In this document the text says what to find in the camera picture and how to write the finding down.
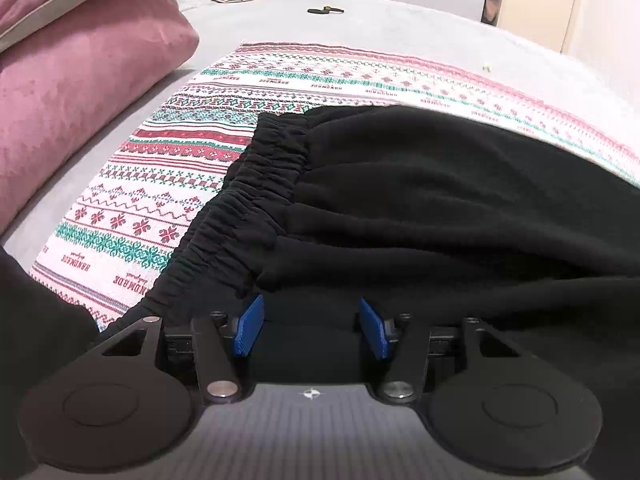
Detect person's dark clothing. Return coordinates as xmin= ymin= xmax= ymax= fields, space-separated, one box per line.
xmin=0 ymin=245 xmax=102 ymax=376

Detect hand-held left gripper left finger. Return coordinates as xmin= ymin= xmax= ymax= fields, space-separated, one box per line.
xmin=91 ymin=294 xmax=265 ymax=405

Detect black pants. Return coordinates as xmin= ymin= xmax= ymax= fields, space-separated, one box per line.
xmin=99 ymin=105 xmax=640 ymax=401

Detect patterned knit-print blanket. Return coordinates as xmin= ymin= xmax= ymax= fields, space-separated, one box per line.
xmin=29 ymin=40 xmax=640 ymax=333

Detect bed with grey sheet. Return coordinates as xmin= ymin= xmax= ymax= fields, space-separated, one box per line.
xmin=0 ymin=0 xmax=640 ymax=263

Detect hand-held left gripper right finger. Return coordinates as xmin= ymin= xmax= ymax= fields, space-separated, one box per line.
xmin=358 ymin=297 xmax=524 ymax=405

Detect pink velvet pillow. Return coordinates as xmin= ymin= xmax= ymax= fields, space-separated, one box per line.
xmin=0 ymin=0 xmax=201 ymax=233

